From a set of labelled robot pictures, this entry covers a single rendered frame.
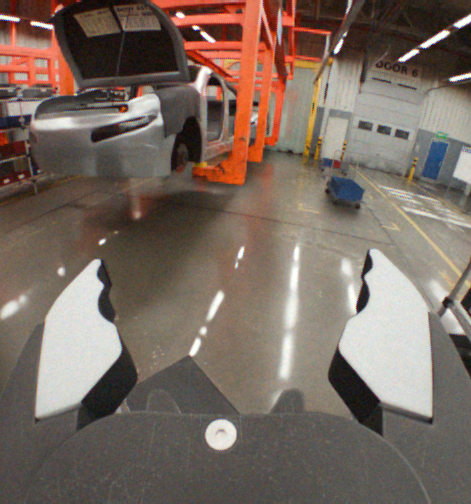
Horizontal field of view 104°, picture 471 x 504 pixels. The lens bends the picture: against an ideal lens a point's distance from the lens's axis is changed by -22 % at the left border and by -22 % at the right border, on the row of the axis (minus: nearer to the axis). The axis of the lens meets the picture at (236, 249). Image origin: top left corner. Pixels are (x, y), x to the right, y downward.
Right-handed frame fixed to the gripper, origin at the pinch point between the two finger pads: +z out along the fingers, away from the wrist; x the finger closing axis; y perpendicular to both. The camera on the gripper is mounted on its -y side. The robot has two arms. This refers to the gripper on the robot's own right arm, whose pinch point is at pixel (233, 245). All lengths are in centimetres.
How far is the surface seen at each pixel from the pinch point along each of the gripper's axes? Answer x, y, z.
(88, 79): -185, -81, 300
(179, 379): -29, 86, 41
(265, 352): 12, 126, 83
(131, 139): -88, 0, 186
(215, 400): -13, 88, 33
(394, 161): 738, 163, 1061
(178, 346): -44, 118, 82
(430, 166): 920, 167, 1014
